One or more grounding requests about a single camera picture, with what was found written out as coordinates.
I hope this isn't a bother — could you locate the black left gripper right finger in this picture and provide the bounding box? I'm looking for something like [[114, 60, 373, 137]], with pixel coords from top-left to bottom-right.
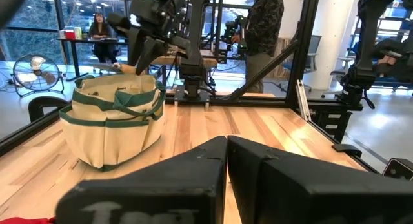
[[227, 135, 413, 224]]

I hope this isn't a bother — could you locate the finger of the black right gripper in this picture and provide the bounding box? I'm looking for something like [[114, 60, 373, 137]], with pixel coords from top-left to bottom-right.
[[128, 26, 146, 67], [135, 39, 169, 76]]

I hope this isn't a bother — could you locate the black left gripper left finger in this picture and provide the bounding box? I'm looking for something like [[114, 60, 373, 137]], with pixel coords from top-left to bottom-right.
[[55, 136, 228, 224]]

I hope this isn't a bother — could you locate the cream green canvas gardening bag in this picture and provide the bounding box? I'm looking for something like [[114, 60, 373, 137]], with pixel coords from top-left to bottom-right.
[[59, 74, 167, 172]]

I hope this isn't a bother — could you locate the person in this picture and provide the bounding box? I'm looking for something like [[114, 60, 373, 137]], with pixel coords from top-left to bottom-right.
[[87, 12, 119, 64], [230, 0, 285, 94]]

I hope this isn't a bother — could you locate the black office desk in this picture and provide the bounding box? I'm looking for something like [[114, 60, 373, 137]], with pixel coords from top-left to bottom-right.
[[56, 37, 129, 82]]

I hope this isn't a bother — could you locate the background wooden table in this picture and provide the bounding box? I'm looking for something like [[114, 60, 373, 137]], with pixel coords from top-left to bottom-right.
[[151, 46, 219, 69]]

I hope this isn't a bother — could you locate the black flat clamp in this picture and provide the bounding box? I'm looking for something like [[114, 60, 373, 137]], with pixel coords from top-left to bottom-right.
[[331, 143, 363, 158]]

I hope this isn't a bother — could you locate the black drawer cabinet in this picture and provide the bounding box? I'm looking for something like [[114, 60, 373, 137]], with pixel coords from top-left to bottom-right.
[[308, 103, 354, 143]]

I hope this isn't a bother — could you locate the black green handheld device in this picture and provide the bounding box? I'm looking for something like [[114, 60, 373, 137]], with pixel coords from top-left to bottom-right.
[[222, 15, 249, 56]]

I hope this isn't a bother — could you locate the round metal floor fan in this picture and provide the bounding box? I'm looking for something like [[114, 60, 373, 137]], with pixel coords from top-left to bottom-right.
[[12, 53, 65, 98]]

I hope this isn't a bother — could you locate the grey office chair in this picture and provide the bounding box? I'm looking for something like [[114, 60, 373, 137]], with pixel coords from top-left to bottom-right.
[[279, 34, 323, 93]]

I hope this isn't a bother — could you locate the aluminium frame bracket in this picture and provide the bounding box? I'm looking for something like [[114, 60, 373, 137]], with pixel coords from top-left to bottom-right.
[[295, 79, 312, 122]]

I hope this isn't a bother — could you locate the black camera box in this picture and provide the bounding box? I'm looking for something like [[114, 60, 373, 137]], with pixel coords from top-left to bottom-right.
[[382, 158, 413, 181]]

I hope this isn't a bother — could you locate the black table frame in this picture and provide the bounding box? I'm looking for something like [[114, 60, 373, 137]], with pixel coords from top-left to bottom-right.
[[0, 0, 381, 173]]

